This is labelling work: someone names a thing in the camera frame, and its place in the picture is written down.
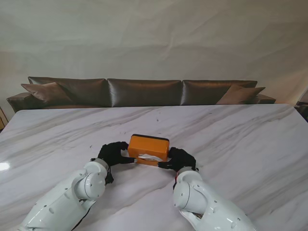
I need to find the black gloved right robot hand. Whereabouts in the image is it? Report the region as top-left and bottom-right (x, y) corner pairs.
(157, 146), (199, 173)

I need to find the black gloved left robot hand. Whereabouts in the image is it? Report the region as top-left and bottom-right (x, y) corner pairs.
(97, 141), (137, 167)

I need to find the gold tissue pack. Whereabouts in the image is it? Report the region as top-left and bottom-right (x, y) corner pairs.
(137, 153), (163, 162)

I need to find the orange tissue box cover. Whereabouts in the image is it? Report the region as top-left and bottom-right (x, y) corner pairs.
(127, 134), (170, 167)

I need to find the black tissue box base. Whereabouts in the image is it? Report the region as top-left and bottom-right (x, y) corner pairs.
(131, 133), (170, 141)

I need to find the brown sofa back cushion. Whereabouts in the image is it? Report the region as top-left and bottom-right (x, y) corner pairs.
(182, 79), (258, 106)
(28, 76), (108, 106)
(107, 78), (182, 108)

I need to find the brown throw pillow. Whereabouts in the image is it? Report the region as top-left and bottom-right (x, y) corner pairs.
(216, 85), (266, 105)
(21, 82), (73, 104)

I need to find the brown leather sofa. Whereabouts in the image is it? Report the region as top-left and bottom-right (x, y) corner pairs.
(6, 76), (277, 114)

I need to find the wooden slatted furniture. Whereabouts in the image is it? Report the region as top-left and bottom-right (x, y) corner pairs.
(0, 105), (7, 132)

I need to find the dark side furniture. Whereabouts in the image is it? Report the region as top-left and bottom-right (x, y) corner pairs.
(295, 100), (308, 122)

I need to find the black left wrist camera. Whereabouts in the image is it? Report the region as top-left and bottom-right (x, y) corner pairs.
(105, 168), (114, 186)

